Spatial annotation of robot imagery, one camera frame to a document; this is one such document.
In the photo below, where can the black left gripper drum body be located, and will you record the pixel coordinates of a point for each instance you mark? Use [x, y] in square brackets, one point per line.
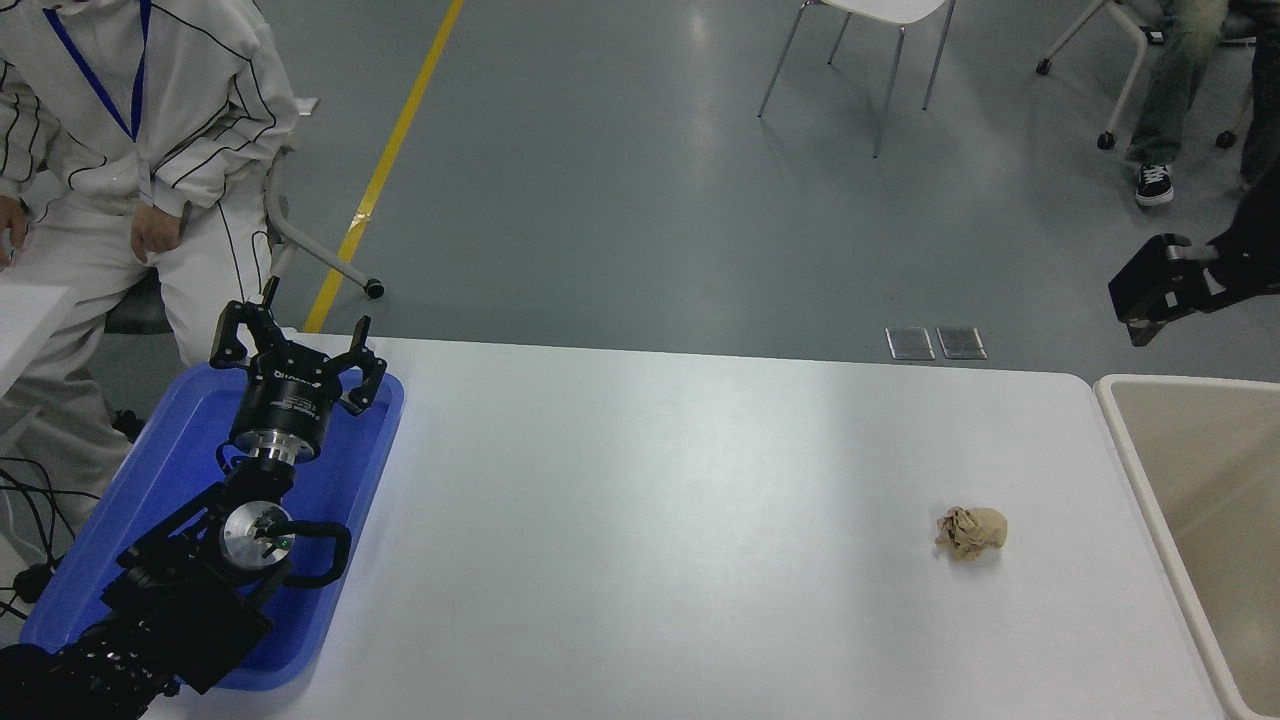
[285, 405]

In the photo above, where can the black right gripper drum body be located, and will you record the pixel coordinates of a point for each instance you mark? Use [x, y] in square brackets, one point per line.
[1232, 268]

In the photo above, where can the tan paper ball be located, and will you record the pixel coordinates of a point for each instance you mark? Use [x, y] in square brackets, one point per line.
[972, 533]

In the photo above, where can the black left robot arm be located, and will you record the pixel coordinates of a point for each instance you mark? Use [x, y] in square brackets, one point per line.
[195, 600]

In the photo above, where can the person's left hand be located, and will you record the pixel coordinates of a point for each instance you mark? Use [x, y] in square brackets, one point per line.
[155, 235]

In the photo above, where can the person's right hand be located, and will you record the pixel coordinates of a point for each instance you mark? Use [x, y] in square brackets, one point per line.
[8, 230]

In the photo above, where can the blue plastic tray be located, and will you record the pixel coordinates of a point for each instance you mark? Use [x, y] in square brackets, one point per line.
[345, 470]

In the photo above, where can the grey wheeled office chair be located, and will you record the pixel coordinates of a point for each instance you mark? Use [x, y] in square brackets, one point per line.
[322, 256]

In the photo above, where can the white wheeled chair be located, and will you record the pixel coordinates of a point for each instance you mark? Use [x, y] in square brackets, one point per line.
[1105, 141]

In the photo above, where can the large pale bin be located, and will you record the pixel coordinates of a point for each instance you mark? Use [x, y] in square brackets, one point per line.
[1200, 460]

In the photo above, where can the metal floor outlet plate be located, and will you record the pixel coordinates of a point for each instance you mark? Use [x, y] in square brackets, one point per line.
[962, 343]
[910, 344]

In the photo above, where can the seated person in green trousers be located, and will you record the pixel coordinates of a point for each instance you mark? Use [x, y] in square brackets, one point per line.
[1180, 70]

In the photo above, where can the white side desk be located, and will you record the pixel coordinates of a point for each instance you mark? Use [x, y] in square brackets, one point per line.
[25, 325]

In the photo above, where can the seated person in white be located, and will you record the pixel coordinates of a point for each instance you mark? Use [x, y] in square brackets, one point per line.
[120, 90]

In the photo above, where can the white chair with metal legs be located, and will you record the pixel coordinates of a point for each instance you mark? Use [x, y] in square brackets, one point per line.
[900, 8]

